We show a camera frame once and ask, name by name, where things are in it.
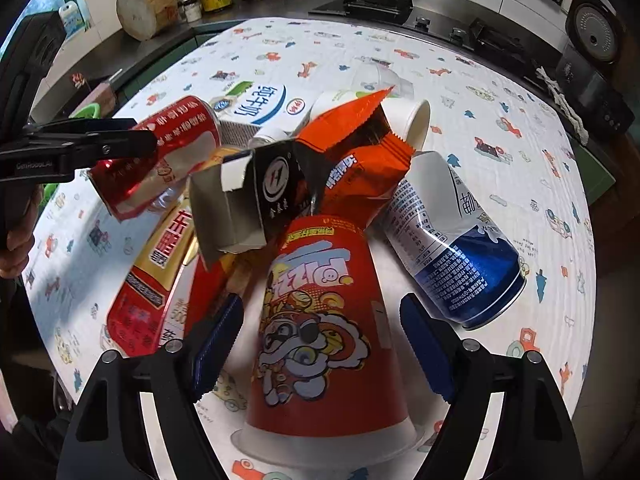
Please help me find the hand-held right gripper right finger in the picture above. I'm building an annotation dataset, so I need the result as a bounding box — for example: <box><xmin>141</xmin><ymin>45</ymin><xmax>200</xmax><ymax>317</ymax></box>
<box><xmin>400</xmin><ymin>294</ymin><xmax>583</xmax><ymax>480</ymax></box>

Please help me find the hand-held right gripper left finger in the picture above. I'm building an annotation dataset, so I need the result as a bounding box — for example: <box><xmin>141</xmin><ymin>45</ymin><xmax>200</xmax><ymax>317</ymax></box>
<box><xmin>60</xmin><ymin>294</ymin><xmax>245</xmax><ymax>480</ymax></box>

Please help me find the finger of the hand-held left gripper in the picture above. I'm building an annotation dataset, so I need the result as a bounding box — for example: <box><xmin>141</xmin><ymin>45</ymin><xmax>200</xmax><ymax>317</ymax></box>
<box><xmin>25</xmin><ymin>119</ymin><xmax>138</xmax><ymax>141</ymax></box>
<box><xmin>65</xmin><ymin>131</ymin><xmax>158</xmax><ymax>171</ymax></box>

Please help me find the red drink can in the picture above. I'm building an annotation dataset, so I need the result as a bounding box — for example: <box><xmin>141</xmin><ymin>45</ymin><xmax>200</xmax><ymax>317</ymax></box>
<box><xmin>89</xmin><ymin>95</ymin><xmax>222</xmax><ymax>222</ymax></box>

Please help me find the red gold carton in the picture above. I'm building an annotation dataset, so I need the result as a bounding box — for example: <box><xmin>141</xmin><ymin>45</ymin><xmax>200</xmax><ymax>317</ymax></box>
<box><xmin>106</xmin><ymin>199</ymin><xmax>203</xmax><ymax>361</ymax></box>

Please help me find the blue white drink can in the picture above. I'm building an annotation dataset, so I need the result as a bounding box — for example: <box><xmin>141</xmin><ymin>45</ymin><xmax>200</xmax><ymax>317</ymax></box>
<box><xmin>382</xmin><ymin>152</ymin><xmax>527</xmax><ymax>331</ymax></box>

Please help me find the red instant noodle cup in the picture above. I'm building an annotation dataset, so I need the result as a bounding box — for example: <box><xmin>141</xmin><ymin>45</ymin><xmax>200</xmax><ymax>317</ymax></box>
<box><xmin>240</xmin><ymin>214</ymin><xmax>420</xmax><ymax>467</ymax></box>

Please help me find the small dark bottle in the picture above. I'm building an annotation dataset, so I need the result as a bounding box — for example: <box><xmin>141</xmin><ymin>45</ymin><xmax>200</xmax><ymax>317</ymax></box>
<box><xmin>189</xmin><ymin>139</ymin><xmax>323</xmax><ymax>267</ymax></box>

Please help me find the white milk carton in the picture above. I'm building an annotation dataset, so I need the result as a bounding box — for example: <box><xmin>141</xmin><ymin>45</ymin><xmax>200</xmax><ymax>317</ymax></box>
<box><xmin>210</xmin><ymin>81</ymin><xmax>314</xmax><ymax>147</ymax></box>

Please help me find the orange snack bag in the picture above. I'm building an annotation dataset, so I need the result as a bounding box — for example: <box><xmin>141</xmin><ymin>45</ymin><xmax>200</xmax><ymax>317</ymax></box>
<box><xmin>294</xmin><ymin>87</ymin><xmax>417</xmax><ymax>233</ymax></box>

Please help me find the white paper cup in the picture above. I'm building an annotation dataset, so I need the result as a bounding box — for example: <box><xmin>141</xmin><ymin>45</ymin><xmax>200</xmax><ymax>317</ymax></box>
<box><xmin>310</xmin><ymin>90</ymin><xmax>431</xmax><ymax>152</ymax></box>

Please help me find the clear plastic cup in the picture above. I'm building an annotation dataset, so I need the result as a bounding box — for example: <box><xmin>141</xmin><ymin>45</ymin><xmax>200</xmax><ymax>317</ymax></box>
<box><xmin>350</xmin><ymin>57</ymin><xmax>416</xmax><ymax>102</ymax></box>

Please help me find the person's left hand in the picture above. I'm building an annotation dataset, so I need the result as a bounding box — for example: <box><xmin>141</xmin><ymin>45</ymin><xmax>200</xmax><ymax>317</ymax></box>
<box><xmin>0</xmin><ymin>185</ymin><xmax>43</xmax><ymax>278</ymax></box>

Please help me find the white detergent bottle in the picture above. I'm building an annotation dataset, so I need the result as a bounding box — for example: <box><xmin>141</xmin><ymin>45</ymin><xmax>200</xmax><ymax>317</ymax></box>
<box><xmin>58</xmin><ymin>1</ymin><xmax>84</xmax><ymax>37</ymax></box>

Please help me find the round wooden chopping block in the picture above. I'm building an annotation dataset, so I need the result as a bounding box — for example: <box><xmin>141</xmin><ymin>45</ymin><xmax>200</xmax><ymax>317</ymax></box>
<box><xmin>116</xmin><ymin>0</ymin><xmax>179</xmax><ymax>42</ymax></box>

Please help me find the printed tablecloth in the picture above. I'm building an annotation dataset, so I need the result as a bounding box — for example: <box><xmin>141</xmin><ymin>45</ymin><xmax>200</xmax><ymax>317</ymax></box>
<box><xmin>25</xmin><ymin>17</ymin><xmax>593</xmax><ymax>480</ymax></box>

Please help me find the white braided cloth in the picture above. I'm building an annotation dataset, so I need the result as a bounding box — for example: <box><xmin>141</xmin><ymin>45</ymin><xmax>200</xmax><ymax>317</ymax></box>
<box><xmin>536</xmin><ymin>66</ymin><xmax>592</xmax><ymax>145</ymax></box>

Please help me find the black gas stove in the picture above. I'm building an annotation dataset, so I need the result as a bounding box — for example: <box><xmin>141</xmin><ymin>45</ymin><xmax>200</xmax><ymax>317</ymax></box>
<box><xmin>310</xmin><ymin>0</ymin><xmax>535</xmax><ymax>78</ymax></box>

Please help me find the black kitchen appliance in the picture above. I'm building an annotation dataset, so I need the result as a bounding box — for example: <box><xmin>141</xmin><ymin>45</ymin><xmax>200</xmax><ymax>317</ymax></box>
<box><xmin>555</xmin><ymin>42</ymin><xmax>637</xmax><ymax>137</ymax></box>

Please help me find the black rice cooker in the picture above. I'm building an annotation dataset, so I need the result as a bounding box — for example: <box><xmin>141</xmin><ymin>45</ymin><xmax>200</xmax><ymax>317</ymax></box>
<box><xmin>565</xmin><ymin>0</ymin><xmax>627</xmax><ymax>66</ymax></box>

